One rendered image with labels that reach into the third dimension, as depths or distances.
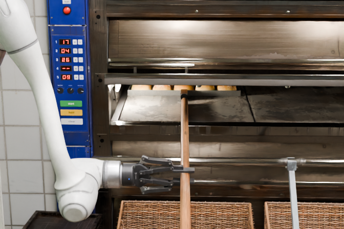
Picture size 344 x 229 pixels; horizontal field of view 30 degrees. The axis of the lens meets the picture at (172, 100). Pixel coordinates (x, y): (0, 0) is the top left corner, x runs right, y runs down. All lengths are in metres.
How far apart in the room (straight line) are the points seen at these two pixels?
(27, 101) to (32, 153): 0.23
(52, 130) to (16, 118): 0.82
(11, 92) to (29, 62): 0.78
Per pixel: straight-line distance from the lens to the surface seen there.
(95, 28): 2.60
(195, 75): 2.46
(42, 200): 2.86
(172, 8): 2.56
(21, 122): 2.75
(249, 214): 2.70
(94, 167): 2.08
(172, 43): 2.58
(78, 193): 1.93
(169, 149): 2.72
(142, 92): 3.12
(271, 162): 2.33
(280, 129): 2.69
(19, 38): 1.93
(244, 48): 2.58
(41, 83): 1.98
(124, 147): 2.73
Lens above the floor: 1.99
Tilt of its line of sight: 15 degrees down
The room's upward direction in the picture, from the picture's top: straight up
